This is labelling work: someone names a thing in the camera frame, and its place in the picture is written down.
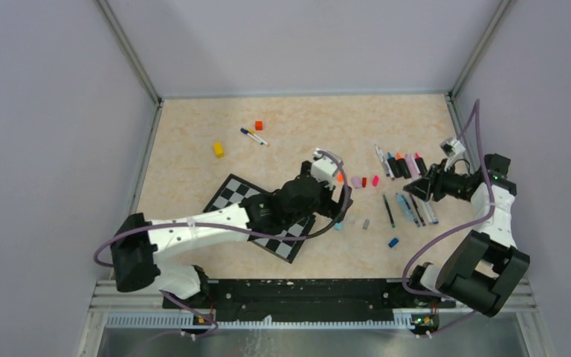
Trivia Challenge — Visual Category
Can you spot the pale purple highlighter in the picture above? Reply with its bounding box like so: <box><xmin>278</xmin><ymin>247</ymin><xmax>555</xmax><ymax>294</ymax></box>
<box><xmin>405</xmin><ymin>154</ymin><xmax>421</xmax><ymax>179</ymax></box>

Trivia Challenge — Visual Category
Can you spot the black highlighter pink cap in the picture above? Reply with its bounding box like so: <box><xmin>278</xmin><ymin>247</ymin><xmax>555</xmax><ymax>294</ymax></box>
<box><xmin>413</xmin><ymin>152</ymin><xmax>428</xmax><ymax>176</ymax></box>

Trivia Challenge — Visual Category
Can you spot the black highlighter orange cap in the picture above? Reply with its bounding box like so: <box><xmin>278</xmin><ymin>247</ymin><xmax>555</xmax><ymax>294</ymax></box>
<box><xmin>396</xmin><ymin>152</ymin><xmax>412</xmax><ymax>179</ymax></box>

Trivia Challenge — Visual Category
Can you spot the light blue eraser bar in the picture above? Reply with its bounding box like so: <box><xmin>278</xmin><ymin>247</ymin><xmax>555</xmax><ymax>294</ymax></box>
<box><xmin>395</xmin><ymin>193</ymin><xmax>414</xmax><ymax>222</ymax></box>

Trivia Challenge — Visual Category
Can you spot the white marker magenta end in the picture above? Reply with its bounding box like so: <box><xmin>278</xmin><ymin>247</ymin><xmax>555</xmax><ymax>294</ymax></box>
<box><xmin>385</xmin><ymin>162</ymin><xmax>396</xmax><ymax>181</ymax></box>

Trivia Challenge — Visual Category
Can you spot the thin dark pen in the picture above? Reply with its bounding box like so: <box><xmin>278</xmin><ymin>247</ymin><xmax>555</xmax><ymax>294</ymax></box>
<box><xmin>409</xmin><ymin>194</ymin><xmax>427</xmax><ymax>227</ymax></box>

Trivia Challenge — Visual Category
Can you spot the black gel pen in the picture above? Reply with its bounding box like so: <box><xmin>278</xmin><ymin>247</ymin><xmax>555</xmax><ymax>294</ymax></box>
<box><xmin>382</xmin><ymin>193</ymin><xmax>396</xmax><ymax>228</ymax></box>

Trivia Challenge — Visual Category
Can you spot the black highlighter blue tip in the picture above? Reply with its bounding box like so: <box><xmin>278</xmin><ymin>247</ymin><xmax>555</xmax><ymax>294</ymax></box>
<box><xmin>387</xmin><ymin>152</ymin><xmax>403</xmax><ymax>179</ymax></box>

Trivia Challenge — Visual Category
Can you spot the pale purple highlighter cap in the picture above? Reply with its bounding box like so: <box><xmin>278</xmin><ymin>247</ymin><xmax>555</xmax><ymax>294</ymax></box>
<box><xmin>351</xmin><ymin>176</ymin><xmax>363</xmax><ymax>189</ymax></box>

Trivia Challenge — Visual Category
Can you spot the blue cap of marker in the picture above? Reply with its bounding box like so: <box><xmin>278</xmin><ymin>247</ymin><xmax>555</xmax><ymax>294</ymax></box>
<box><xmin>388</xmin><ymin>238</ymin><xmax>399</xmax><ymax>248</ymax></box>

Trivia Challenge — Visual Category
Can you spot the black white chessboard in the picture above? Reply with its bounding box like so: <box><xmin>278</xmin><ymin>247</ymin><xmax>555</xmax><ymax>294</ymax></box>
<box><xmin>203</xmin><ymin>173</ymin><xmax>316</xmax><ymax>264</ymax></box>

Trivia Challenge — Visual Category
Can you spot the white marker blue band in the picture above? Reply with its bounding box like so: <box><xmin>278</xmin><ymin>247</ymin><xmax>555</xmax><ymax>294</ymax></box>
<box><xmin>425</xmin><ymin>202</ymin><xmax>439</xmax><ymax>225</ymax></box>

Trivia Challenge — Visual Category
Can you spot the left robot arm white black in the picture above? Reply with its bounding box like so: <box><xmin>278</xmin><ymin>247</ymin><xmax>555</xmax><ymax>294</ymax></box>
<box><xmin>109</xmin><ymin>152</ymin><xmax>352</xmax><ymax>308</ymax></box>

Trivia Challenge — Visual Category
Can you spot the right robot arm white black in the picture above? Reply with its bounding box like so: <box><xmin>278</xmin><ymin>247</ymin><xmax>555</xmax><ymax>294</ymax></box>
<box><xmin>403</xmin><ymin>154</ymin><xmax>530</xmax><ymax>317</ymax></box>

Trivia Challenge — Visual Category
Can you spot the yellow block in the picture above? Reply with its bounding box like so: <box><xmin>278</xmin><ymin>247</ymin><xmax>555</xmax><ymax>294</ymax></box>
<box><xmin>213</xmin><ymin>142</ymin><xmax>225</xmax><ymax>158</ymax></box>

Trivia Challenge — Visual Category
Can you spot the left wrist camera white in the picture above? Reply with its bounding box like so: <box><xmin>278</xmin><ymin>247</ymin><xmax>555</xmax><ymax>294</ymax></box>
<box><xmin>310</xmin><ymin>147</ymin><xmax>343</xmax><ymax>190</ymax></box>

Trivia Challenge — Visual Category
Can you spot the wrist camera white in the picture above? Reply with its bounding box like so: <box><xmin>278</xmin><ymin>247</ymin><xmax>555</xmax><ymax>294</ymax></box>
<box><xmin>439</xmin><ymin>137</ymin><xmax>466</xmax><ymax>171</ymax></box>
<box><xmin>310</xmin><ymin>147</ymin><xmax>343</xmax><ymax>190</ymax></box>

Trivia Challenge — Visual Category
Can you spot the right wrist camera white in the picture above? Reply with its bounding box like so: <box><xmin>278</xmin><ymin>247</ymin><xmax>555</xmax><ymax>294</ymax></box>
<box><xmin>439</xmin><ymin>137</ymin><xmax>466</xmax><ymax>171</ymax></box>

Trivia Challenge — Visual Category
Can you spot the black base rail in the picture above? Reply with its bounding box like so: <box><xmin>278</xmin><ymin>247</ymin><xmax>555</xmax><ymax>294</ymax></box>
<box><xmin>185</xmin><ymin>278</ymin><xmax>456</xmax><ymax>323</ymax></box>

